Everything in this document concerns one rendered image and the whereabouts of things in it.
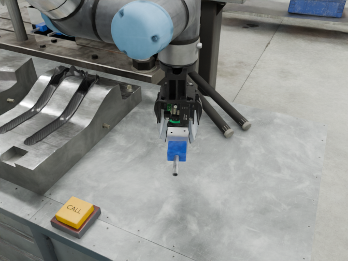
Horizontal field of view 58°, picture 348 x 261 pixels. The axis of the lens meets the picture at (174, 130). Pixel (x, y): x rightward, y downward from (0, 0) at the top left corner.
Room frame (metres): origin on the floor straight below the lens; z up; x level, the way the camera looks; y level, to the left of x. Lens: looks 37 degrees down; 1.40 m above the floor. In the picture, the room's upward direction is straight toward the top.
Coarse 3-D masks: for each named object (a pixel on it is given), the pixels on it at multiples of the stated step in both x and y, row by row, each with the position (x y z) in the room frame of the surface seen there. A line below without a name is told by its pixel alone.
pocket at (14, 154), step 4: (12, 148) 0.61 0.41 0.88; (16, 148) 0.61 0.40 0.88; (20, 148) 0.61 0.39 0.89; (4, 152) 0.59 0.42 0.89; (8, 152) 0.60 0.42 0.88; (12, 152) 0.61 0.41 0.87; (16, 152) 0.62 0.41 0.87; (20, 152) 0.61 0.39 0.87; (24, 152) 0.60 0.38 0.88; (0, 156) 0.57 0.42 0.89; (4, 156) 0.59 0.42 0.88; (8, 156) 0.59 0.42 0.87; (12, 156) 0.60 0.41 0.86; (16, 156) 0.60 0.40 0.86; (20, 156) 0.60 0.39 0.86; (4, 160) 0.58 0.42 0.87; (8, 160) 0.59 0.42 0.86; (12, 160) 0.59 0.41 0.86; (16, 160) 0.59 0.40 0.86; (12, 164) 0.56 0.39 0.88
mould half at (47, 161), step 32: (32, 96) 0.85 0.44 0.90; (64, 96) 0.82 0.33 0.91; (96, 96) 0.80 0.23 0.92; (128, 96) 0.91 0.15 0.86; (32, 128) 0.69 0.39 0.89; (64, 128) 0.70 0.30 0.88; (96, 128) 0.74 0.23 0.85; (0, 160) 0.57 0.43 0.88; (32, 160) 0.56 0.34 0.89; (64, 160) 0.61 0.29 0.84
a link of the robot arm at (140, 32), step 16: (112, 0) 0.47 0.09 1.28; (128, 0) 0.46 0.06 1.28; (144, 0) 0.45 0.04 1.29; (160, 0) 0.46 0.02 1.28; (176, 0) 0.49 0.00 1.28; (96, 16) 0.46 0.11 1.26; (112, 16) 0.45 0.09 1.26; (128, 16) 0.42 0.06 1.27; (144, 16) 0.41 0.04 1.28; (160, 16) 0.43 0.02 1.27; (176, 16) 0.46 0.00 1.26; (112, 32) 0.43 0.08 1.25; (128, 32) 0.42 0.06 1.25; (144, 32) 0.41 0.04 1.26; (160, 32) 0.41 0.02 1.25; (176, 32) 0.46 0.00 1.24; (128, 48) 0.42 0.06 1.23; (144, 48) 0.41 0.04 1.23; (160, 48) 0.42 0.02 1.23
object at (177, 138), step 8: (168, 128) 0.60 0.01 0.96; (176, 128) 0.60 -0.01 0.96; (184, 128) 0.60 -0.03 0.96; (168, 136) 0.57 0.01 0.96; (176, 136) 0.57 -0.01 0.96; (184, 136) 0.57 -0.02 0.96; (168, 144) 0.55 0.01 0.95; (176, 144) 0.55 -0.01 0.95; (184, 144) 0.55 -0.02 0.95; (168, 152) 0.53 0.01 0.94; (176, 152) 0.53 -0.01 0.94; (184, 152) 0.53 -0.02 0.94; (168, 160) 0.53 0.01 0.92; (176, 160) 0.51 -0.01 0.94; (184, 160) 0.53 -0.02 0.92; (176, 168) 0.48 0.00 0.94; (176, 176) 0.47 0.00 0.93
